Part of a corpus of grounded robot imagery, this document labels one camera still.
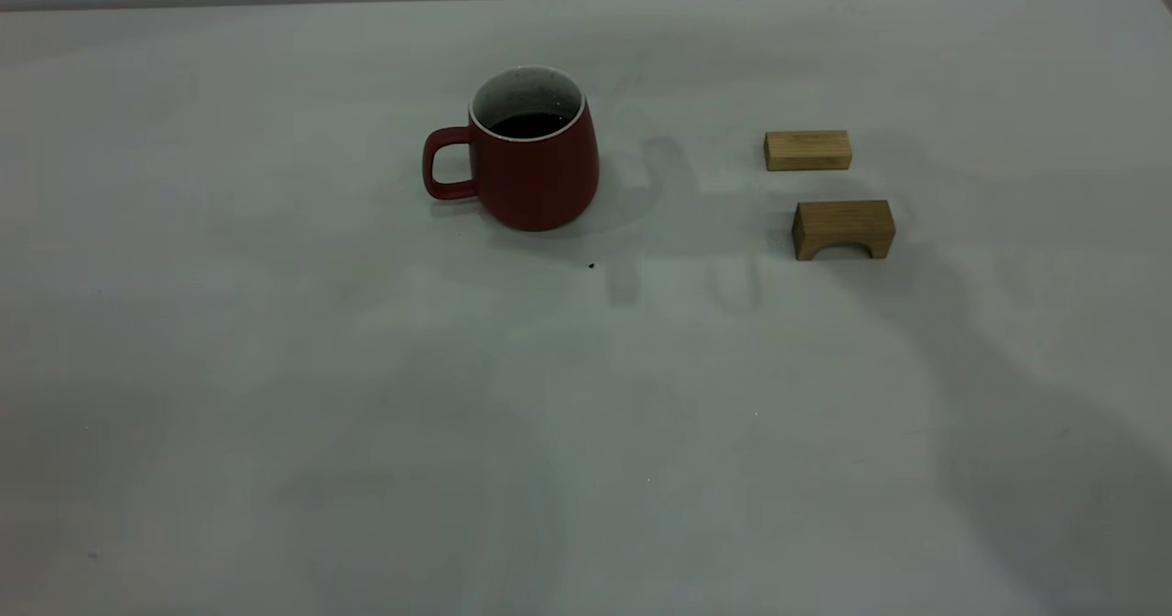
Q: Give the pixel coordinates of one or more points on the flat wooden block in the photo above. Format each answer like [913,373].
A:
[806,151]

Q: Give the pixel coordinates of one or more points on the dark coffee liquid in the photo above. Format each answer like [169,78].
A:
[529,124]

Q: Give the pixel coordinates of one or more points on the red ceramic mug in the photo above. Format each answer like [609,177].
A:
[540,177]

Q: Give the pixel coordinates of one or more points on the arched wooden block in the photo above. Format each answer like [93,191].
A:
[842,222]

